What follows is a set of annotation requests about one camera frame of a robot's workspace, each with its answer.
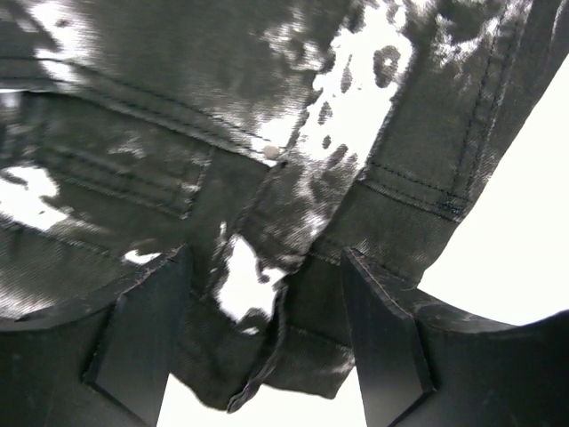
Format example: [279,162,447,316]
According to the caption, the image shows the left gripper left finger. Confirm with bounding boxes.
[1,246,192,427]

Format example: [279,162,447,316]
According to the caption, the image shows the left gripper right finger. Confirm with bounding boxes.
[341,249,568,427]

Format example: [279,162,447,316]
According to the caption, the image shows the black white splatter trousers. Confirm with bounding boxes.
[1,1,568,412]

